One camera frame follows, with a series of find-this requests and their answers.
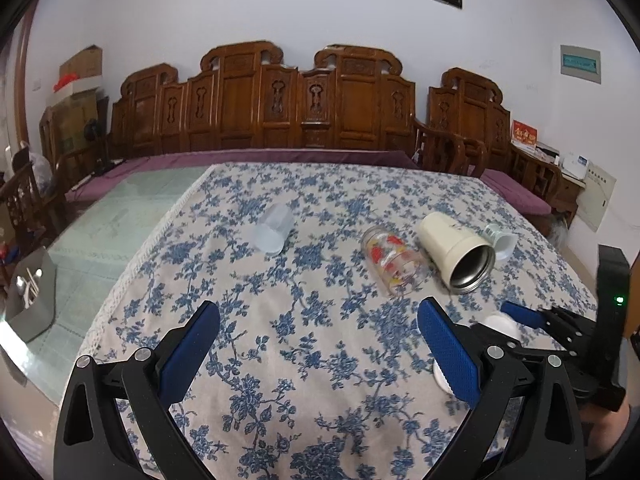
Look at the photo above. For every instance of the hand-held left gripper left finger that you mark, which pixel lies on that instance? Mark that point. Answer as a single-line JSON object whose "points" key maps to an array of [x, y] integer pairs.
{"points": [[192, 350]]}

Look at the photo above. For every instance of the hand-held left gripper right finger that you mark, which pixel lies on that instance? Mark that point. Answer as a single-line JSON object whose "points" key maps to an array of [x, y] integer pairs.
{"points": [[450, 355]]}

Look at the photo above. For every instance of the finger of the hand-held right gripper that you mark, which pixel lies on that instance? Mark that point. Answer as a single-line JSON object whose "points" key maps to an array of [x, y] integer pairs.
{"points": [[520, 313]]}

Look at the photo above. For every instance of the white cup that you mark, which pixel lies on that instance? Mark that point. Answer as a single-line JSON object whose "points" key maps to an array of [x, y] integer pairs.
{"points": [[499, 322]]}

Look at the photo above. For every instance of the person's right forearm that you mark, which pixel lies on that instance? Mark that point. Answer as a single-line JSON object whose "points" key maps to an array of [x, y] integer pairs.
{"points": [[610, 435]]}

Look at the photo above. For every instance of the small pale green cup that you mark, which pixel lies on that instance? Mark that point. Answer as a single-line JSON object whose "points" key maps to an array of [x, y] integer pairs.
{"points": [[500, 241]]}

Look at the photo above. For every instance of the cream steel-lined cup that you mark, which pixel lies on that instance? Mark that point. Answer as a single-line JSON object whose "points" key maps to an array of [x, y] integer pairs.
{"points": [[457, 256]]}

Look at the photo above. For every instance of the glass cup with red print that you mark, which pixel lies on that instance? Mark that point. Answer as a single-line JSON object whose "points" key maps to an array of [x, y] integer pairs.
{"points": [[395, 264]]}

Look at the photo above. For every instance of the translucent plastic cup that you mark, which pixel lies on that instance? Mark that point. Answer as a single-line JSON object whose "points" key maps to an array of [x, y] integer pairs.
{"points": [[272, 231]]}

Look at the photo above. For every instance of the purple armchair cushion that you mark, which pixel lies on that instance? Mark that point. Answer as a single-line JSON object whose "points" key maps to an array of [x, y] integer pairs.
{"points": [[515, 192]]}

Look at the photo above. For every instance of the blue floral tablecloth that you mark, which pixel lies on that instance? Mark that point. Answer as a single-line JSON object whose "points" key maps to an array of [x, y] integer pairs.
{"points": [[310, 320]]}

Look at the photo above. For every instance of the beige electrical cabinet door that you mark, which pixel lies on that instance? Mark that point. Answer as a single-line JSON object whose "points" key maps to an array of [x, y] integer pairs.
{"points": [[597, 197]]}

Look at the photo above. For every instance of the grey open box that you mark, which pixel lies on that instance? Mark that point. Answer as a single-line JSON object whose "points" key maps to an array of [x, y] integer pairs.
{"points": [[32, 305]]}

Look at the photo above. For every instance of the red desk calendar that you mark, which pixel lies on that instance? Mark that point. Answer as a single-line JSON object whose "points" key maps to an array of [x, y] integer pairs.
{"points": [[525, 134]]}

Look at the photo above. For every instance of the long purple seat cushion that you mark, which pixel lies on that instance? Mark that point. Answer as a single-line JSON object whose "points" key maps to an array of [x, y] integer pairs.
{"points": [[150, 167]]}

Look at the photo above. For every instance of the carved wooden armchair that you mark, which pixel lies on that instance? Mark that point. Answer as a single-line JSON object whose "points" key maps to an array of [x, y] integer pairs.
{"points": [[480, 115]]}

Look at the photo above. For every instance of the wooden side chair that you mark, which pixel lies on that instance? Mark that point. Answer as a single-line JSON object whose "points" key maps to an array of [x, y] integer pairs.
{"points": [[30, 195]]}

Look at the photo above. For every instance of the black standing fan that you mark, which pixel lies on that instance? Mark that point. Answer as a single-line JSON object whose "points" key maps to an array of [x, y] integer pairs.
{"points": [[95, 135]]}

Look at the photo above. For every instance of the large cardboard box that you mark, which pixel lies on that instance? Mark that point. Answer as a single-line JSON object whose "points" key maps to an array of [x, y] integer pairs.
{"points": [[75, 120]]}

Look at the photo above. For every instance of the carved wooden sofa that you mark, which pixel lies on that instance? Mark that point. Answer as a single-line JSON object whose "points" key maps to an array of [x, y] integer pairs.
{"points": [[280, 105]]}

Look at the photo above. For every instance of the white cardboard box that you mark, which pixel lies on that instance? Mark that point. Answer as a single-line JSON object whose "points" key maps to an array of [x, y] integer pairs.
{"points": [[75, 87]]}

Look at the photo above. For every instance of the brown cardboard box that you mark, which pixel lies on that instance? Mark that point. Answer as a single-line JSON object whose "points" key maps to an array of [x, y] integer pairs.
{"points": [[82, 62]]}

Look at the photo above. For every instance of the grey wall panel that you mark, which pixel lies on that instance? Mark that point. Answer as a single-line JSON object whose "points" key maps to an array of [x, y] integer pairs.
{"points": [[580, 64]]}

